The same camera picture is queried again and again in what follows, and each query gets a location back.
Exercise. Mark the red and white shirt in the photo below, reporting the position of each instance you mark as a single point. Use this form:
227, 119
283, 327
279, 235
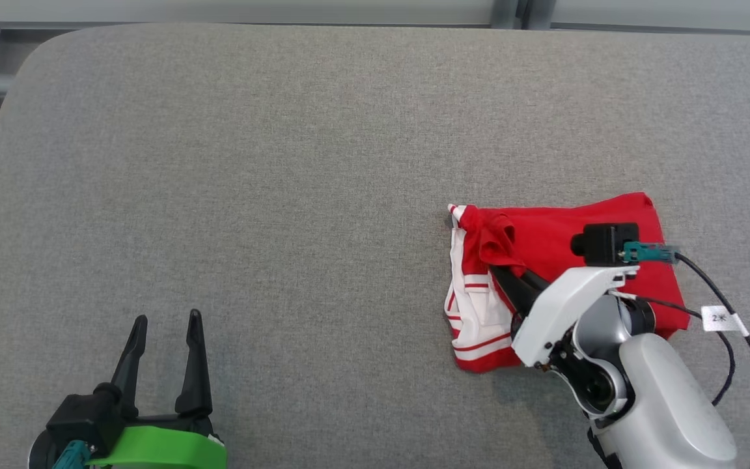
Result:
544, 234

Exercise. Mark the teal right camera connector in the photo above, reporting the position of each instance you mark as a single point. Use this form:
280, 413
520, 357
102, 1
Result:
652, 252

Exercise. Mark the grey wall base rail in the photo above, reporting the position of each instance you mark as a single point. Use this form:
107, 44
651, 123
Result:
674, 29

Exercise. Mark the teal camera connector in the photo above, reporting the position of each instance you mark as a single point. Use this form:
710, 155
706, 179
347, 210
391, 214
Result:
652, 252
72, 456

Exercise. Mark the grey partition post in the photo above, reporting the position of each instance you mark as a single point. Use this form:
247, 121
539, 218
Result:
504, 13
538, 13

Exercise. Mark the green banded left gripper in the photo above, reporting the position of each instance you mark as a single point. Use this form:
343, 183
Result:
166, 449

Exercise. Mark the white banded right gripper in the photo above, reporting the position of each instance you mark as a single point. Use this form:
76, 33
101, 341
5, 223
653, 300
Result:
564, 306

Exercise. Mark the teal left camera connector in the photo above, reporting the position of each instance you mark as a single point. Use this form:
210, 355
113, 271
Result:
72, 456

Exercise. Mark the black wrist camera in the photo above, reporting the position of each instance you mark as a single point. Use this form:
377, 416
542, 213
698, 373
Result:
85, 417
606, 244

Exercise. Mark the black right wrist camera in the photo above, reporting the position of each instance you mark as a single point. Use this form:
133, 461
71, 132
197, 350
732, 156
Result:
606, 244

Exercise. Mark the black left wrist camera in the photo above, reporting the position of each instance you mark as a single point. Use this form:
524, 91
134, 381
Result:
85, 417

